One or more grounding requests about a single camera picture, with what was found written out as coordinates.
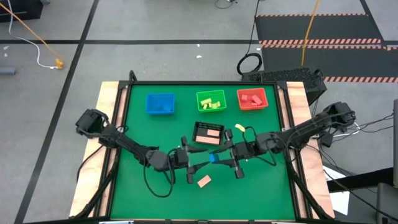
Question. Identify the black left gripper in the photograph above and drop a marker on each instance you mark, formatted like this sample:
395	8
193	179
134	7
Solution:
178	158

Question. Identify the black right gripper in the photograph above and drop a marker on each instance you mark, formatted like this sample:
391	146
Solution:
245	151

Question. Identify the blue rectangular block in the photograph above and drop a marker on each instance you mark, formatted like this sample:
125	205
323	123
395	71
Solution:
213	158

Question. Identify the yellow rectangular block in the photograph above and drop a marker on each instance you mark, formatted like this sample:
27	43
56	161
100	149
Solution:
215	105

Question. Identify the small red block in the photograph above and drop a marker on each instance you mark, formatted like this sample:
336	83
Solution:
254	104

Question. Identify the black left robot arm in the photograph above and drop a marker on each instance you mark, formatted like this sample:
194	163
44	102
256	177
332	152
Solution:
124	143

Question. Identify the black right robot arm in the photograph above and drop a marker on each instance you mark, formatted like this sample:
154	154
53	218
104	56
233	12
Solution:
304	127

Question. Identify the black plastic basket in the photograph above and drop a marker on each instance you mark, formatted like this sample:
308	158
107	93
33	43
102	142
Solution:
199	126

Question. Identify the green plastic basket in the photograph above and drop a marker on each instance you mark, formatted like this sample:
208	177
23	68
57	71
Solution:
217	95

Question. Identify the blue plastic basket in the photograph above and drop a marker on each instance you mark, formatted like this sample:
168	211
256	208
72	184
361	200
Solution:
160	101

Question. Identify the red plastic basket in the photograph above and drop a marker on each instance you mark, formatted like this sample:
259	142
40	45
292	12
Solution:
264	96

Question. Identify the black power adapter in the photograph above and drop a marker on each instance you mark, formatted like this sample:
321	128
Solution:
327	140

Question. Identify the white paper sheet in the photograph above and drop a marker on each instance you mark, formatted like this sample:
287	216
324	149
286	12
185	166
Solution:
340	200

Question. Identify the black hazard-striped floor mat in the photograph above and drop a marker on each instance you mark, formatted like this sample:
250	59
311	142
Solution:
342	62
311	28

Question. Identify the grey flat object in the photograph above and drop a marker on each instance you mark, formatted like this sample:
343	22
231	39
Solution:
7	70

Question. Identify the black box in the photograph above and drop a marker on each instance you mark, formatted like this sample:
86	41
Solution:
18	9

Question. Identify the black table frame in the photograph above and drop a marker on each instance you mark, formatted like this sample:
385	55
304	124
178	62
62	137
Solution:
202	82

